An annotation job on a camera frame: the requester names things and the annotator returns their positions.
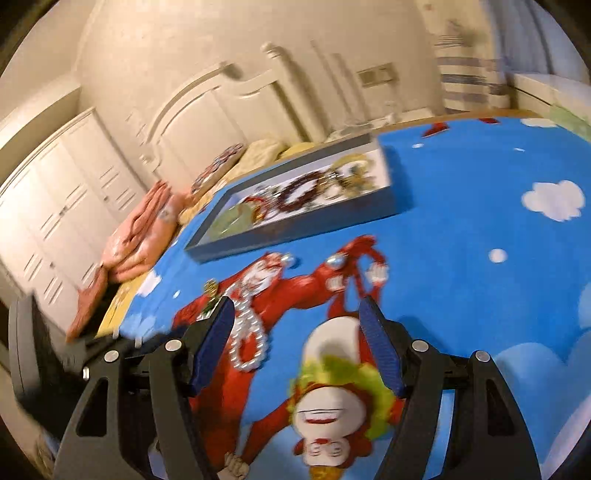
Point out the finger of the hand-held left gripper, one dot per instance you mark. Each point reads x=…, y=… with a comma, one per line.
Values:
x=81, y=350

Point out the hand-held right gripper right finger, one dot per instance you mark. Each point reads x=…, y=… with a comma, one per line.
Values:
x=383, y=341

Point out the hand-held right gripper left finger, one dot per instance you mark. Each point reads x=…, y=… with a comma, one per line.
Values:
x=217, y=341

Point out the green jade bangle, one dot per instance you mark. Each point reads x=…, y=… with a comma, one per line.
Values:
x=231, y=221

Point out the shallow grey cardboard box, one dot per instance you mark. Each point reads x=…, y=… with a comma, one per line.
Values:
x=295, y=226

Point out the small gold pendant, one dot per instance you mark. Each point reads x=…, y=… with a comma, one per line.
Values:
x=210, y=290

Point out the pink folded quilt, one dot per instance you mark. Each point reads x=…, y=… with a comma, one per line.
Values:
x=138, y=240

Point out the yellow floral pillow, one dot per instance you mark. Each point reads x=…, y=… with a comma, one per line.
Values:
x=194, y=208

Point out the blue cloud printed blanket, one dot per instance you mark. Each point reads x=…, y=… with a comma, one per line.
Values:
x=461, y=230

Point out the white wardrobe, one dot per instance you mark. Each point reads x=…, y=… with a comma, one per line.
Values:
x=60, y=198

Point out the embroidered patterned pillow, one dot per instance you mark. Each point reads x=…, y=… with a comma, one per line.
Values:
x=219, y=168

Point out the cream ruffled cushion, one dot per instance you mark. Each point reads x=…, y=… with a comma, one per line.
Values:
x=263, y=154

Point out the white wooden headboard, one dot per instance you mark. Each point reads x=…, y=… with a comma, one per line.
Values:
x=194, y=120

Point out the striped printed curtain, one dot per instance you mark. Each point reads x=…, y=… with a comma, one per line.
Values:
x=466, y=78

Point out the white window ledge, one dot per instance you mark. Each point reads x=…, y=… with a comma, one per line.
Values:
x=549, y=94

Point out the wall socket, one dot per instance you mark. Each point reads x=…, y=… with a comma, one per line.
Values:
x=377, y=75

